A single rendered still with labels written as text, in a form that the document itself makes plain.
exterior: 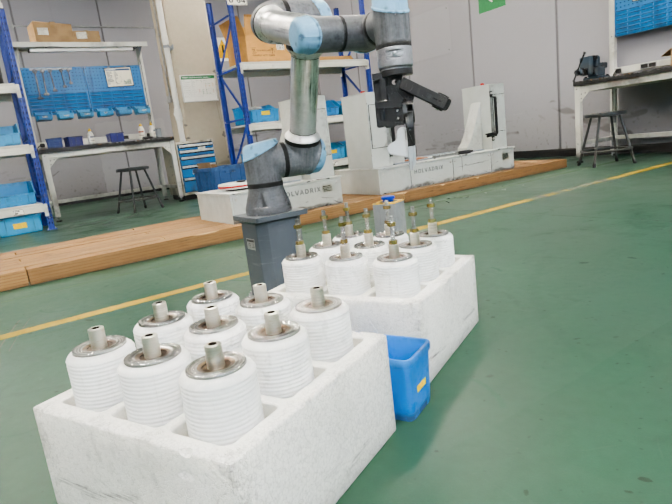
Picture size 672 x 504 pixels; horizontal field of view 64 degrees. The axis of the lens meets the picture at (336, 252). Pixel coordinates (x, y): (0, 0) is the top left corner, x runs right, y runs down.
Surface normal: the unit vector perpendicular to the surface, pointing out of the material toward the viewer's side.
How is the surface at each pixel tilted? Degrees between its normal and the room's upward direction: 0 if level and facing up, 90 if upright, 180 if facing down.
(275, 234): 90
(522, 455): 0
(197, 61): 90
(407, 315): 90
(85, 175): 90
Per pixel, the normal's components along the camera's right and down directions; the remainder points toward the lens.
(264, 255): -0.18, 0.22
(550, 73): -0.82, 0.21
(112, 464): -0.51, 0.24
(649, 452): -0.12, -0.97
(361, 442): 0.85, 0.01
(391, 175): 0.57, 0.11
